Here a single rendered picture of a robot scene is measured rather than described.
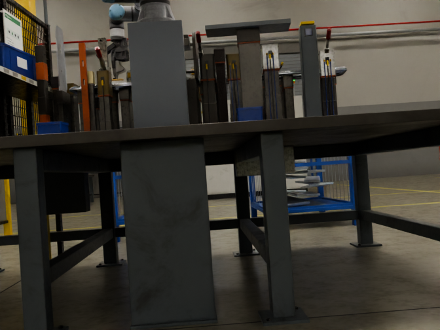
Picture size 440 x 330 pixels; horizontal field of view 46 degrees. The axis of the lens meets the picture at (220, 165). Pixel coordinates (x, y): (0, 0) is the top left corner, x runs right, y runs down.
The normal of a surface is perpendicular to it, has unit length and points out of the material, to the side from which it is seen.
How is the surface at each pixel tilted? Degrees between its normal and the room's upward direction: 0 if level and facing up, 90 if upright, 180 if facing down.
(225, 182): 90
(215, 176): 90
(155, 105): 90
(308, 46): 90
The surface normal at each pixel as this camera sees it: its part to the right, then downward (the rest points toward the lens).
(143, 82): 0.04, -0.02
